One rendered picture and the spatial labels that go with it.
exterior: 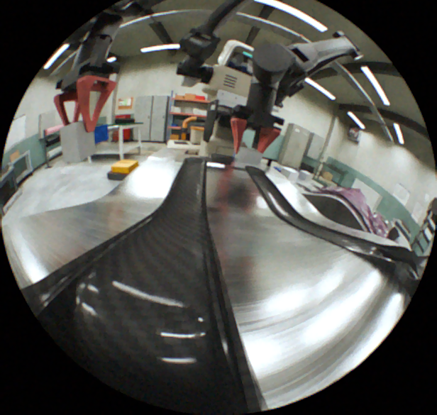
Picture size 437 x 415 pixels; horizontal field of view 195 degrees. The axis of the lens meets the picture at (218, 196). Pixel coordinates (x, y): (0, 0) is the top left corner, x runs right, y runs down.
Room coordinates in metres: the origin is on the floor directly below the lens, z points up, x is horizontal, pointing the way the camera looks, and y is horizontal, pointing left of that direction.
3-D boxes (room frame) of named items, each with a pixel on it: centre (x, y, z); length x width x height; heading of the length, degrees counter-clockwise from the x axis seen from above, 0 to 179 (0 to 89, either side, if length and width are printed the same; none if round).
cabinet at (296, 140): (5.68, -2.90, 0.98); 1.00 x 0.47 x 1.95; 98
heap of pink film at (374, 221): (0.20, -0.36, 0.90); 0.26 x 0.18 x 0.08; 28
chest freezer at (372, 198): (3.47, -6.37, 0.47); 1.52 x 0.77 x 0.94; 8
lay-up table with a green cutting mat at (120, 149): (2.40, 3.50, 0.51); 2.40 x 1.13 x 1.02; 102
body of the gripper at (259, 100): (0.29, -0.04, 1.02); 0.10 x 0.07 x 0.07; 100
